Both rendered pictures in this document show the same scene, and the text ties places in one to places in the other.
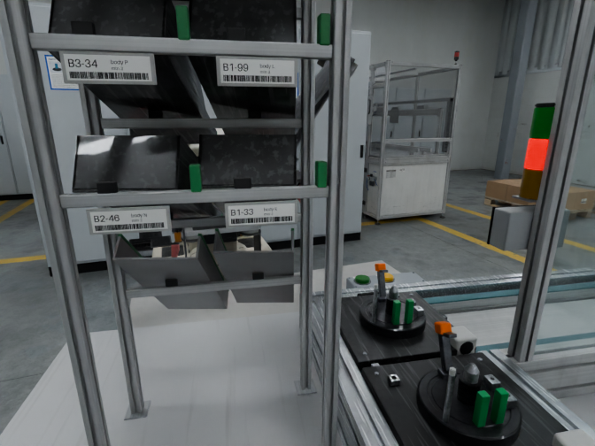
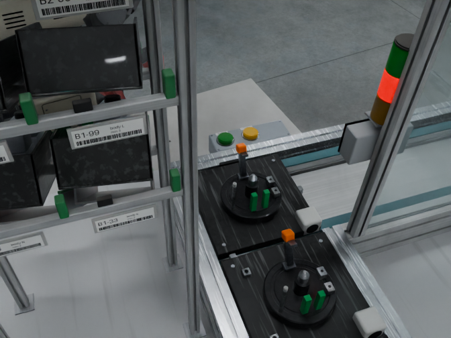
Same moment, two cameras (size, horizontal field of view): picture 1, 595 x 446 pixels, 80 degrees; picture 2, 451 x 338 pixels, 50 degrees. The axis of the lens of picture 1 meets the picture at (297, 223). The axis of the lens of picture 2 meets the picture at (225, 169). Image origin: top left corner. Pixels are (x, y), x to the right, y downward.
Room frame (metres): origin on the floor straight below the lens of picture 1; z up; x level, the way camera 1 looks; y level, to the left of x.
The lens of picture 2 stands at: (0.00, -0.02, 1.81)
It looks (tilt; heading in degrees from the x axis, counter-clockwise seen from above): 46 degrees down; 350
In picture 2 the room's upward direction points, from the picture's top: 3 degrees clockwise
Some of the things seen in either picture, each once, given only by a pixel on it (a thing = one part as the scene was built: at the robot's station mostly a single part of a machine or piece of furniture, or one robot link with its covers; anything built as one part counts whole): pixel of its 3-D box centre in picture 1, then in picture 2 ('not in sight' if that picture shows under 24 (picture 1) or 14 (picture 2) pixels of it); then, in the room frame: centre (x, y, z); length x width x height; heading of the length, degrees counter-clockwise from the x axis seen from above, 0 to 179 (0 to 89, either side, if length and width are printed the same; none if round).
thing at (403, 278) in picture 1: (385, 288); (249, 143); (0.92, -0.25, 0.93); 0.21 x 0.07 x 0.06; 101
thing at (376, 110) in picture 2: (537, 183); (387, 106); (0.61, -0.41, 1.28); 0.05 x 0.05 x 0.05
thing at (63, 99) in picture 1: (84, 149); not in sight; (3.35, 1.96, 1.12); 0.80 x 0.54 x 2.25; 109
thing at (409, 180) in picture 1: (363, 135); not in sight; (6.07, -1.10, 1.13); 2.66 x 1.46 x 2.25; 19
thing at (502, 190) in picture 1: (535, 197); not in sight; (5.51, -3.74, 0.20); 1.20 x 0.80 x 0.41; 19
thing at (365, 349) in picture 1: (390, 323); (250, 201); (0.69, -0.21, 0.96); 0.24 x 0.24 x 0.02; 11
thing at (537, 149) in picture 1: (544, 154); (396, 83); (0.61, -0.41, 1.33); 0.05 x 0.05 x 0.05
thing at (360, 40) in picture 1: (324, 143); not in sight; (4.13, -0.30, 1.12); 0.80 x 0.54 x 2.25; 109
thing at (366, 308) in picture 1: (391, 316); (250, 196); (0.69, -0.21, 0.98); 0.14 x 0.14 x 0.02
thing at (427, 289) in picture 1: (459, 298); (322, 147); (0.89, -0.45, 0.91); 0.89 x 0.06 x 0.11; 101
